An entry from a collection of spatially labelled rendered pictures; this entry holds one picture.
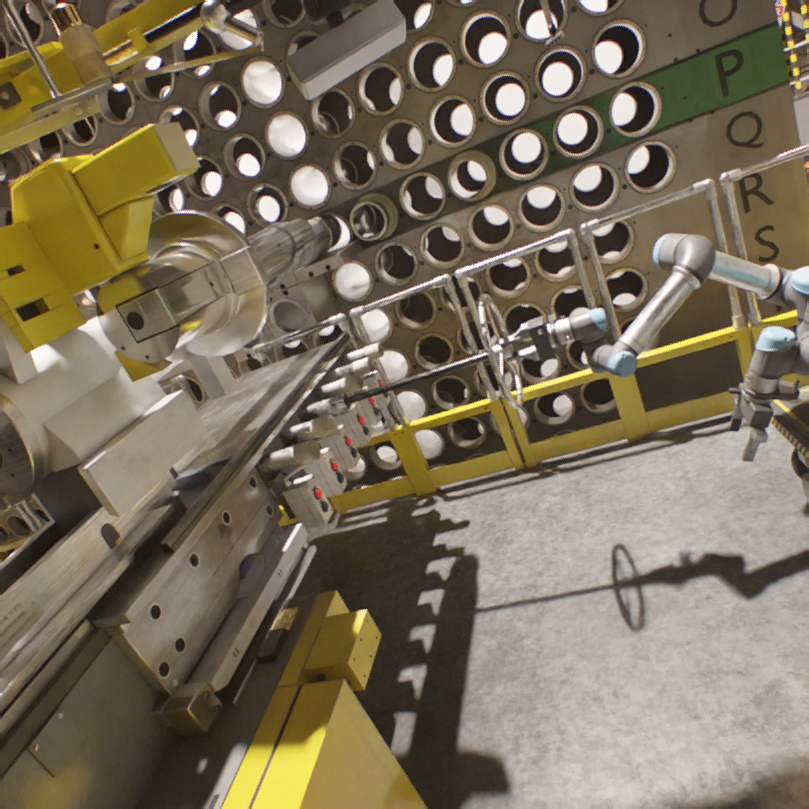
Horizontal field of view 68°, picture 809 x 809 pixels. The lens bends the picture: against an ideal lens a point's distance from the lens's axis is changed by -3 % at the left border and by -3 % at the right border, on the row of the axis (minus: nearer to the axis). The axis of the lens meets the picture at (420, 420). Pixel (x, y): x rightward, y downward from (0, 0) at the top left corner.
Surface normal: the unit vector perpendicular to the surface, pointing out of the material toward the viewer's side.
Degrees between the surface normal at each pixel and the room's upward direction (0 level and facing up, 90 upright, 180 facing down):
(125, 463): 90
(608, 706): 0
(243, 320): 90
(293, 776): 0
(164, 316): 90
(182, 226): 90
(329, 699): 0
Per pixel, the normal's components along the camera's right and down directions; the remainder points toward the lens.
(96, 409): 0.70, -0.57
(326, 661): -0.38, -0.85
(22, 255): 0.91, -0.27
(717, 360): -0.18, 0.46
